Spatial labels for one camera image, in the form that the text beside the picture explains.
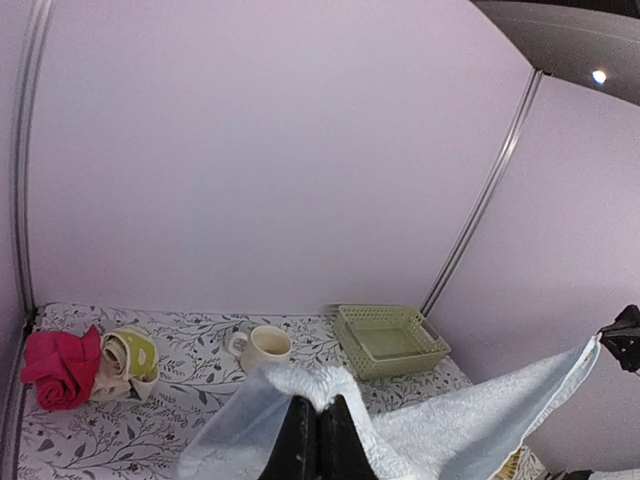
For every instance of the green plastic basket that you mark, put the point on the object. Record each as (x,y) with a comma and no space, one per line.
(388,340)

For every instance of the cream ceramic mug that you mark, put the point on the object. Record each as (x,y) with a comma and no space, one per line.
(262,345)

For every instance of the aluminium frame post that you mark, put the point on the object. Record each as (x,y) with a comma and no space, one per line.
(493,179)
(24,30)

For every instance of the left aluminium frame post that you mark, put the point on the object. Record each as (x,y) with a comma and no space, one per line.
(24,30)

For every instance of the right aluminium frame post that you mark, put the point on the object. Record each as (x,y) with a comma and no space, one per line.
(493,179)

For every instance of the pink rolled towel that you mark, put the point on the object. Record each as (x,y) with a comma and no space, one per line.
(62,367)

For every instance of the yellow bamboo tray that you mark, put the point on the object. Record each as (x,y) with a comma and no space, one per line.
(522,465)

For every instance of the cream green patterned towel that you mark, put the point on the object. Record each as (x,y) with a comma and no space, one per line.
(129,366)

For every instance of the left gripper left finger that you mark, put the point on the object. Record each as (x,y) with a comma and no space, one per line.
(294,455)

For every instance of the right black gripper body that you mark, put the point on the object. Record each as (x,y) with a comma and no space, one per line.
(621,338)

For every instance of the light blue towel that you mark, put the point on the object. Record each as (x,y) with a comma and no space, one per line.
(463,434)

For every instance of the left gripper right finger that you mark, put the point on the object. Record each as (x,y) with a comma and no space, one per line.
(341,454)

